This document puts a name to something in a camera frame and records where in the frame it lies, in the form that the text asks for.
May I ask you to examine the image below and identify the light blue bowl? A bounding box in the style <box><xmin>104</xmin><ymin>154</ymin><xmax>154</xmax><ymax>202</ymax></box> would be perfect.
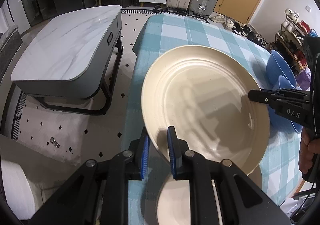
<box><xmin>277</xmin><ymin>75</ymin><xmax>301</xmax><ymax>90</ymax></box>

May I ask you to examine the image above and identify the cream plate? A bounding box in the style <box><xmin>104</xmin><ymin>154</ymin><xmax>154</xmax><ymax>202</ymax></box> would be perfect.
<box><xmin>141</xmin><ymin>45</ymin><xmax>270</xmax><ymax>174</ymax></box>
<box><xmin>157</xmin><ymin>175</ymin><xmax>191</xmax><ymax>224</ymax></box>

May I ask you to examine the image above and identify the person's right hand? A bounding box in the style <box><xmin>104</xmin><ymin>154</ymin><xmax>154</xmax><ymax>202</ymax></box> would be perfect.
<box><xmin>299</xmin><ymin>127</ymin><xmax>320</xmax><ymax>174</ymax></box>

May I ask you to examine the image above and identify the purple plastic bag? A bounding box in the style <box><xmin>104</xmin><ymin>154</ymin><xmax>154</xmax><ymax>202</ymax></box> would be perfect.
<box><xmin>295</xmin><ymin>69</ymin><xmax>311</xmax><ymax>90</ymax></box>

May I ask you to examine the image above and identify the wooden shoe rack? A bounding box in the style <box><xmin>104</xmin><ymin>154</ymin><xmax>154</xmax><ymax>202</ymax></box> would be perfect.
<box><xmin>270</xmin><ymin>8</ymin><xmax>318</xmax><ymax>76</ymax></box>

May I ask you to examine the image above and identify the teal checked tablecloth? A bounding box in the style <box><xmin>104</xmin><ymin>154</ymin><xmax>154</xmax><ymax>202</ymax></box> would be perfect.
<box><xmin>121</xmin><ymin>14</ymin><xmax>302</xmax><ymax>224</ymax></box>

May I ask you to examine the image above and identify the marble top coffee table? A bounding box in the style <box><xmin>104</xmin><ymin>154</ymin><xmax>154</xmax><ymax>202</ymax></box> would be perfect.
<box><xmin>10</xmin><ymin>5</ymin><xmax>123</xmax><ymax>116</ymax></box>

